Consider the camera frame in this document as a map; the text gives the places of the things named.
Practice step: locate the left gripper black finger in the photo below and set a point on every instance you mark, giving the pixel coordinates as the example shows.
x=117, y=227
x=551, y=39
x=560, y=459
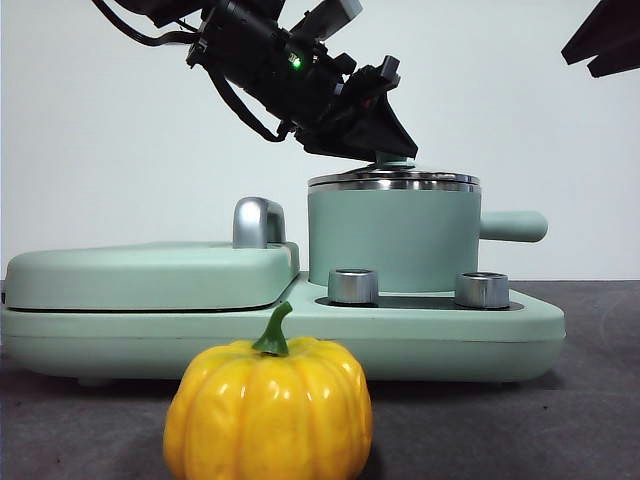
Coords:
x=370, y=137

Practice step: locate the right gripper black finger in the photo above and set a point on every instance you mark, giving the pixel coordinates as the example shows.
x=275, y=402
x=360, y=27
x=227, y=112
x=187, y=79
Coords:
x=620, y=60
x=610, y=30

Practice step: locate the glass lid mint knob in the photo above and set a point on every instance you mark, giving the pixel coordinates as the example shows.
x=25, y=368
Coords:
x=350, y=178

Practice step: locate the yellow pumpkin green stem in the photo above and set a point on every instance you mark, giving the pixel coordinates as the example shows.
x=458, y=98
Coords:
x=270, y=410

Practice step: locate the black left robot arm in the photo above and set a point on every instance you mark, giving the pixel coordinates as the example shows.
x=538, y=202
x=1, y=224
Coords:
x=260, y=55

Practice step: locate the mint green steamer pot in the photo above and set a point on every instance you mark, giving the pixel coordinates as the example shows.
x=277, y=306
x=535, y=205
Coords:
x=395, y=235

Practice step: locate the silver control knob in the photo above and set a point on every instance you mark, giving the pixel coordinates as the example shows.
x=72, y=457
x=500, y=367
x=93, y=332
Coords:
x=482, y=291
x=352, y=287

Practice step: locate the mint green breakfast machine base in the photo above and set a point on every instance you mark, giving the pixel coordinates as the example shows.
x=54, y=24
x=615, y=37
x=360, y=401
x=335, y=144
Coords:
x=450, y=340

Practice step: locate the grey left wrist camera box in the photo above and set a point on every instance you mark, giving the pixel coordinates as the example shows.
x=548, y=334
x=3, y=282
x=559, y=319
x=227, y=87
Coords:
x=345, y=7

